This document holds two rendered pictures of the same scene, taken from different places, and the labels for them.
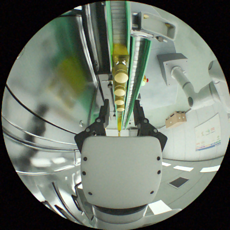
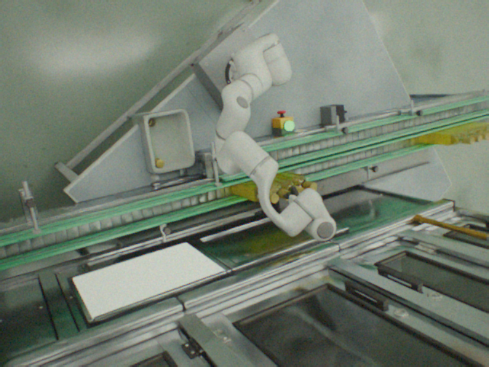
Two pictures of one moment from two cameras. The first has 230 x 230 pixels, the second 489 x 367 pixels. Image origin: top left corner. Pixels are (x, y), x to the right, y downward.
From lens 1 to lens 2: 1.44 m
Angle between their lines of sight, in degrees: 41
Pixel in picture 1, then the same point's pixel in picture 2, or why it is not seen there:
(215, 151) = not seen: outside the picture
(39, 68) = (261, 246)
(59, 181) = (332, 261)
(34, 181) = (305, 268)
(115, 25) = (203, 199)
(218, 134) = not seen: outside the picture
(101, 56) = (247, 203)
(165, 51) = (208, 101)
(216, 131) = not seen: outside the picture
